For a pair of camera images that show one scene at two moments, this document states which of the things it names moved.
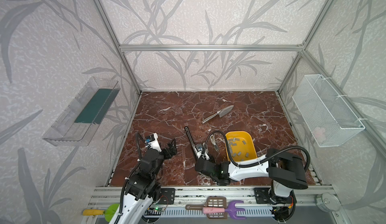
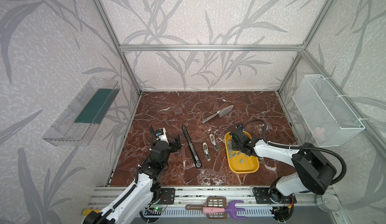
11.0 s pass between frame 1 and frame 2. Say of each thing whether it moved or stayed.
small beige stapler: stayed
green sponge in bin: stayed
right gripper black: moved
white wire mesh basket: stayed
